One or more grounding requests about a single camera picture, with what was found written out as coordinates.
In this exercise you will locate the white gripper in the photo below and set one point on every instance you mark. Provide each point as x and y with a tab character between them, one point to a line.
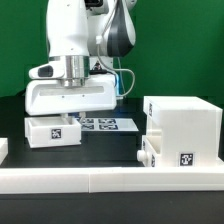
47	97

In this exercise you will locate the white drawer cabinet frame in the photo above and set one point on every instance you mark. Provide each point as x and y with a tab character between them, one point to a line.
189	128

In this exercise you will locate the white fence rail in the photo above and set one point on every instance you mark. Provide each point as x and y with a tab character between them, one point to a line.
220	163
97	180

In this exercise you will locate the white front fence rail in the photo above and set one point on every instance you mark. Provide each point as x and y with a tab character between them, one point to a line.
97	180

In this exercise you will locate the white front drawer box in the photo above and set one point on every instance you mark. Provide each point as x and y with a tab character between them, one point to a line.
150	152

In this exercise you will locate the marker sheet on table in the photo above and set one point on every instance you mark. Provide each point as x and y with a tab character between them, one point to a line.
108	124

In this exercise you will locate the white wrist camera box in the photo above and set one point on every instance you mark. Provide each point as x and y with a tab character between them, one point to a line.
52	70

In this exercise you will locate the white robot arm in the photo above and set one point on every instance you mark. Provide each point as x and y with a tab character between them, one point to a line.
77	32

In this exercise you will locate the white left fence piece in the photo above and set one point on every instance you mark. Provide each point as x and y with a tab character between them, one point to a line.
3	149

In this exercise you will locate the white right fence rail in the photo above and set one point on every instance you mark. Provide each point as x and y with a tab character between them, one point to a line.
220	163

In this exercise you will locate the white drawer box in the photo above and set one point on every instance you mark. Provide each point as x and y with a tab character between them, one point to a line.
150	152
52	131

